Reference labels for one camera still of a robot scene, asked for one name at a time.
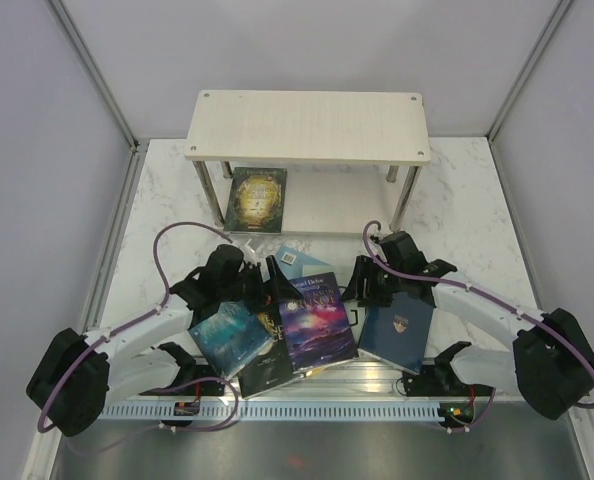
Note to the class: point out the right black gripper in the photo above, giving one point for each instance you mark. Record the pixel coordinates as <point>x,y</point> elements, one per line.
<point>364,268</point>

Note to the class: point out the teal sea cover book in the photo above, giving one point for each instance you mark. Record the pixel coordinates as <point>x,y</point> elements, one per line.
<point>231,338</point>

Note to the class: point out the black Moon and Sixpence book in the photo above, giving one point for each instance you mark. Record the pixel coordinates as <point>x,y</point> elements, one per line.
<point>271,369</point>

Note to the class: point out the grey Great Gatsby book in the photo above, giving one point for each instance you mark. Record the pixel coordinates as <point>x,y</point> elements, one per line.
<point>355,312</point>

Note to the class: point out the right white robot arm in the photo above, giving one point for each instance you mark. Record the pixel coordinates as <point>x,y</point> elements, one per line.
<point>546,357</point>

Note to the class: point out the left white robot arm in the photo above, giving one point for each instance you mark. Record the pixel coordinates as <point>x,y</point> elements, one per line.
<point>81,374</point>

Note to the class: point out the purple Robinson Crusoe book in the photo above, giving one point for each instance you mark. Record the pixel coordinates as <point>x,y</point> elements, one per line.
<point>316,327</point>

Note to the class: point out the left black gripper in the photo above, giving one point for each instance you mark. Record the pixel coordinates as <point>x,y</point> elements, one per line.
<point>276,290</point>

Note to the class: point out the white slotted cable duct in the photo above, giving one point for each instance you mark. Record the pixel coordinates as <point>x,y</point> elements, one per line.
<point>335,411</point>

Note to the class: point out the navy blue crest book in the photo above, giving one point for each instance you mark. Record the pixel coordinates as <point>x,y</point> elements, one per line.
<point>397,335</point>

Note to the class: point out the light blue barcode book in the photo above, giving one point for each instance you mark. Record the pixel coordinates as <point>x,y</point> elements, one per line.
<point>294,264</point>

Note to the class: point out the white two-tier wooden shelf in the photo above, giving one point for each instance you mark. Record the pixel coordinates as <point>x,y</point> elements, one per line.
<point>356,156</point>

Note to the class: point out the green fantasy cover book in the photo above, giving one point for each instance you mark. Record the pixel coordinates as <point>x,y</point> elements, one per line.
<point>256,200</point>

